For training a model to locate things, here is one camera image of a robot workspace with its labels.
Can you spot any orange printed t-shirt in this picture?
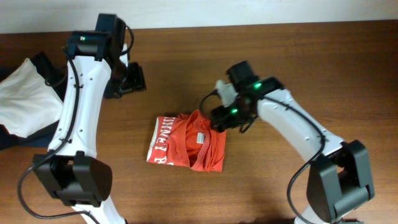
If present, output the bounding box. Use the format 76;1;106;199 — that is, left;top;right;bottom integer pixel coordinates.
146;110;226;172

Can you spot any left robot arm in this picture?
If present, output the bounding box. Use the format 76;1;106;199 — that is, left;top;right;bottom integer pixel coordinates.
30;13;146;223

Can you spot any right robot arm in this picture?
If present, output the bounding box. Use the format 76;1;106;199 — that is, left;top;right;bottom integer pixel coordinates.
210;61;375;223

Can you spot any white folded garment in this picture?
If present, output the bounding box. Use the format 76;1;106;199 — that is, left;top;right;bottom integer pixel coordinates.
1;58;63;138

